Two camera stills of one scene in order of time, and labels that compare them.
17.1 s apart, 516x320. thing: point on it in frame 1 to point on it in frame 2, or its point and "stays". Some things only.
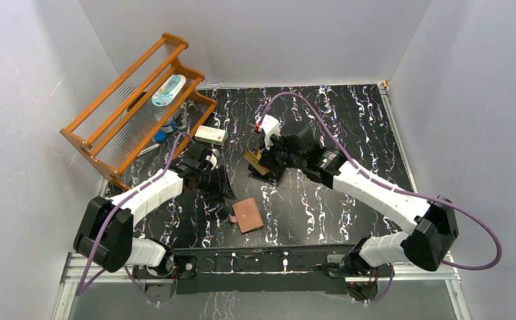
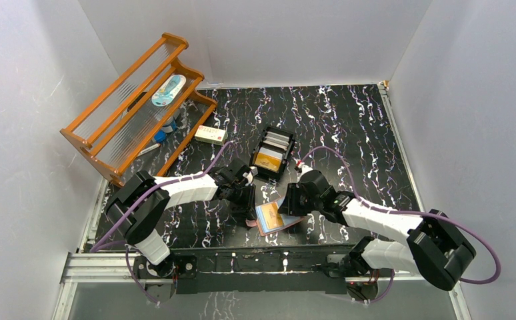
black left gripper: [216, 185] to [245, 201]
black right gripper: [267, 159] to [289, 204]
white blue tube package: [169, 91] stays
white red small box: [216, 136] stays
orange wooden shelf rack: [143, 116] stays
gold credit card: [254, 159] to [273, 219]
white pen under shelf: [149, 149] stays
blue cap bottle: [170, 127] stays
